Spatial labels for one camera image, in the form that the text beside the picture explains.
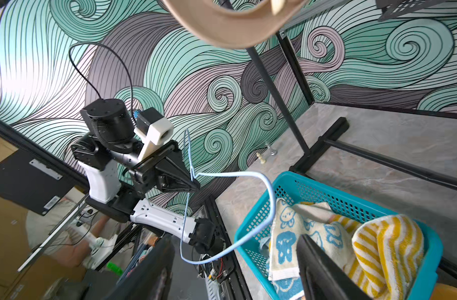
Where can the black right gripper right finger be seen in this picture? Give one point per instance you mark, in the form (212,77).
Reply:
(321,277)

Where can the yellow striped towel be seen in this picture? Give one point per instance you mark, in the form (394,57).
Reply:
(381,257)

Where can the silver chess pawn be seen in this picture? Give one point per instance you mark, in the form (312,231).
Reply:
(271,150)

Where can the cream chess pawn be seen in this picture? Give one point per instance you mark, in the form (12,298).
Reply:
(261,158)

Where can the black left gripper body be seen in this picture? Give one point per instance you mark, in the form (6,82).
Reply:
(146,174)

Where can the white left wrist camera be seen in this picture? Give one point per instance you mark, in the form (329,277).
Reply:
(154,130)

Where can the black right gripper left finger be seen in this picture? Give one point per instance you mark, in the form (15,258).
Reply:
(152,278)

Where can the orange plastic tray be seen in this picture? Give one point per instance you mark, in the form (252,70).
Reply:
(444,292)

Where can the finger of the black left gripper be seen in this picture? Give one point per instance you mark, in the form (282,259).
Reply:
(174,175)

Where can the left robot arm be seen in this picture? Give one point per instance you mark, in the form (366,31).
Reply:
(125,157)

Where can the teal plastic basket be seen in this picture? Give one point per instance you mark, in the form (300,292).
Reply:
(294,189)

